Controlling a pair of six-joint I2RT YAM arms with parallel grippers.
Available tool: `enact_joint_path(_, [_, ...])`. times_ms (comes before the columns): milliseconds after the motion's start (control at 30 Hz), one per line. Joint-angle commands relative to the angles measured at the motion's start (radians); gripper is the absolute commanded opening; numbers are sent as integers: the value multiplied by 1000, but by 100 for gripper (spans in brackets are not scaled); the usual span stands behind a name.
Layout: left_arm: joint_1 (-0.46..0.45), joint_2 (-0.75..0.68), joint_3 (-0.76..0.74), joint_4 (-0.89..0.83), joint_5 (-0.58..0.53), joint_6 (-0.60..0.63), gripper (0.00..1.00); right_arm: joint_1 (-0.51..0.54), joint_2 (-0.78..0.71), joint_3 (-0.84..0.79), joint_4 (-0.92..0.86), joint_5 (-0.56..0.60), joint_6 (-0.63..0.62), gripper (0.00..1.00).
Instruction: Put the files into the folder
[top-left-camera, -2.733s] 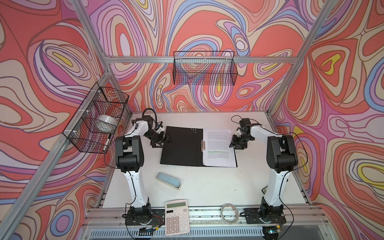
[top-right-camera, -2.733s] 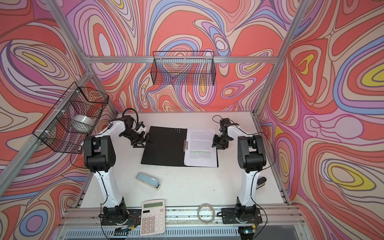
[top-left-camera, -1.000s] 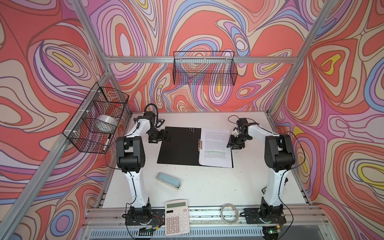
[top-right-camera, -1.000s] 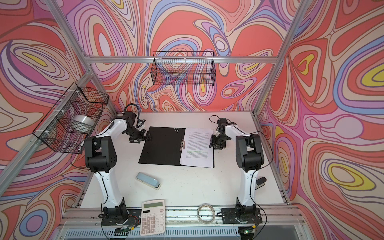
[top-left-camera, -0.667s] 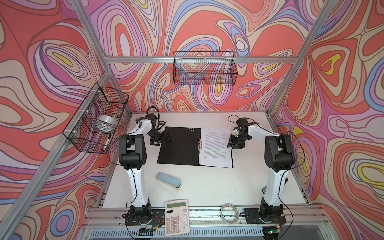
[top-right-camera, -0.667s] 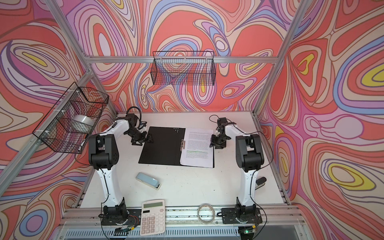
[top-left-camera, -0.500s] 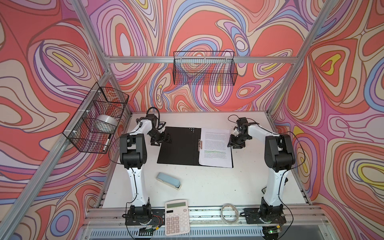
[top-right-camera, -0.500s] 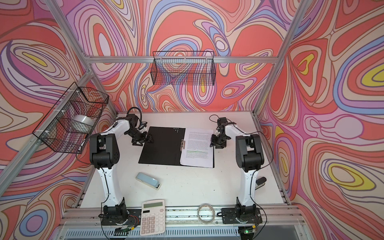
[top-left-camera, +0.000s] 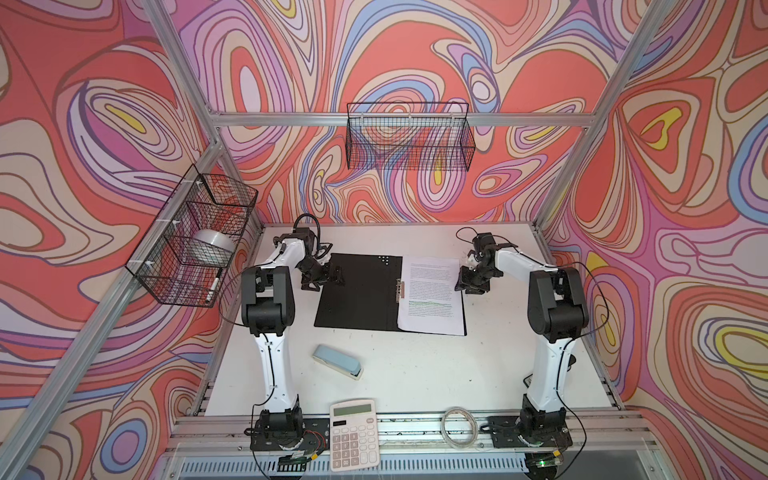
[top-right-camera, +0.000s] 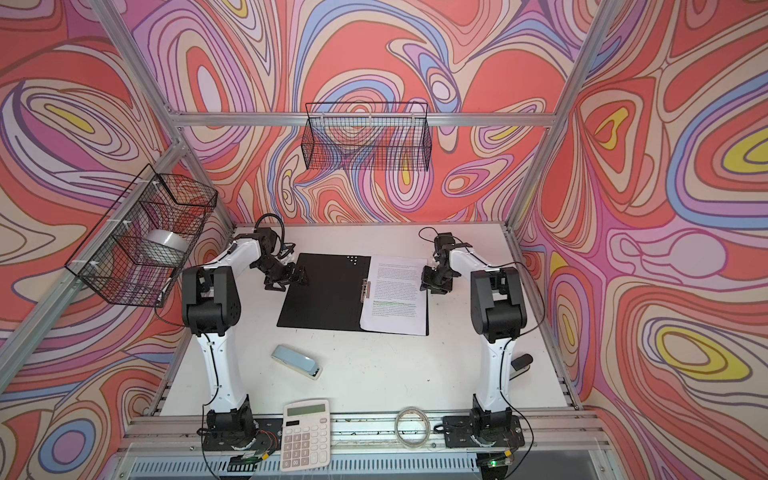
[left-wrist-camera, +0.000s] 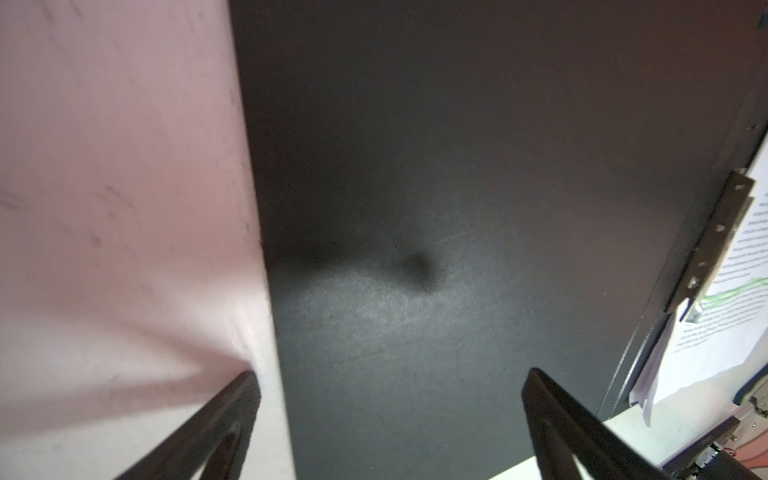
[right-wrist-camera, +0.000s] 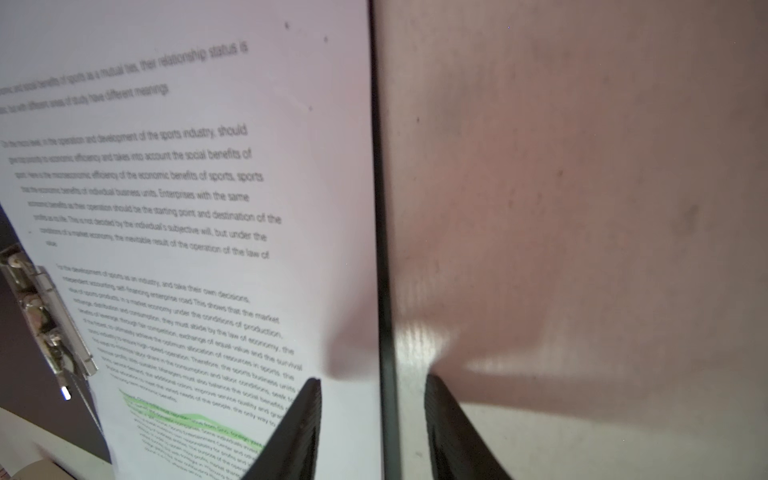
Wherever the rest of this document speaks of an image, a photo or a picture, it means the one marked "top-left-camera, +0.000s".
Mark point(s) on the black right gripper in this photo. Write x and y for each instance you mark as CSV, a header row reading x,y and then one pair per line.
x,y
465,283

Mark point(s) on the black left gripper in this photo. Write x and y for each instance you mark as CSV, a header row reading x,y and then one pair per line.
x,y
336,273

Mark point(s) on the blue file folder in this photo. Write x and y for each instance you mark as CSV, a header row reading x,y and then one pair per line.
x,y
368,300

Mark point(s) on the printed paper sheet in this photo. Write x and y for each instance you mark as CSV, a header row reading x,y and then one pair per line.
x,y
428,301

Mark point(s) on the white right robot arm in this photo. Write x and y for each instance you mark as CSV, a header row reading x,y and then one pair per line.
x,y
557,313

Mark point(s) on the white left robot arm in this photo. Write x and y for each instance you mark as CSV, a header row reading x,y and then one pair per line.
x,y
268,310

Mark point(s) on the light blue stapler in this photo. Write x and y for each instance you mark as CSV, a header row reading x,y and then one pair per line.
x,y
339,361

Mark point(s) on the silver tape roll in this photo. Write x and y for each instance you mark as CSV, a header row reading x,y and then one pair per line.
x,y
214,238

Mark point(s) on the black grey stapler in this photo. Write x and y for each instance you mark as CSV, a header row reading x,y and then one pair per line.
x,y
571,362

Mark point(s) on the white marker pen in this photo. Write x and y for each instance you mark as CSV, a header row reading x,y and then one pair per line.
x,y
212,290

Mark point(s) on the white calculator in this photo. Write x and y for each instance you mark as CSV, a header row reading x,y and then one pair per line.
x,y
354,436

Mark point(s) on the green circuit board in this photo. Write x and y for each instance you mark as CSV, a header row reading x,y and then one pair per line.
x,y
290,463

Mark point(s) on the black wire basket on wall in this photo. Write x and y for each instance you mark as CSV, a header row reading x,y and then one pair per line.
x,y
409,136

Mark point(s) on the black wire basket left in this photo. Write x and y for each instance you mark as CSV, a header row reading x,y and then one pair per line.
x,y
174,268

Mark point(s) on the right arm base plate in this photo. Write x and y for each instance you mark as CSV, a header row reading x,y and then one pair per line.
x,y
508,431

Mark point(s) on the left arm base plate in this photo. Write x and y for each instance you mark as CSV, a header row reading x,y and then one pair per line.
x,y
311,436

